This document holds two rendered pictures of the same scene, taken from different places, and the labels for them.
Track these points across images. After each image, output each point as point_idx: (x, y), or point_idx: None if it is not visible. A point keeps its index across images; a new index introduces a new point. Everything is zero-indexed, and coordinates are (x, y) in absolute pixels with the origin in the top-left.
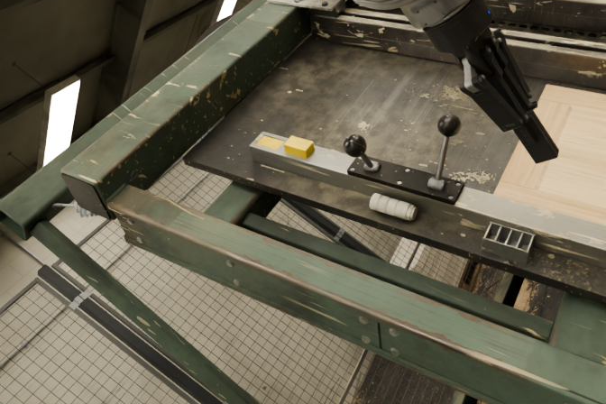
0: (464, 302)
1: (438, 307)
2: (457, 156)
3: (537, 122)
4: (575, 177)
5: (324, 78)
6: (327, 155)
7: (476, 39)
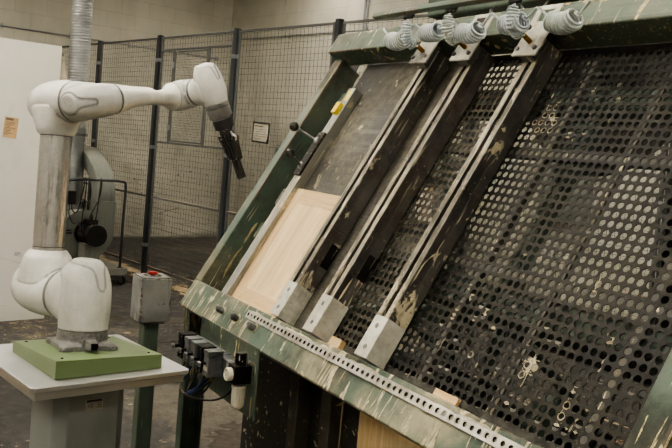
0: None
1: (263, 180)
2: (329, 172)
3: (233, 165)
4: (298, 216)
5: (401, 91)
6: (332, 121)
7: (222, 131)
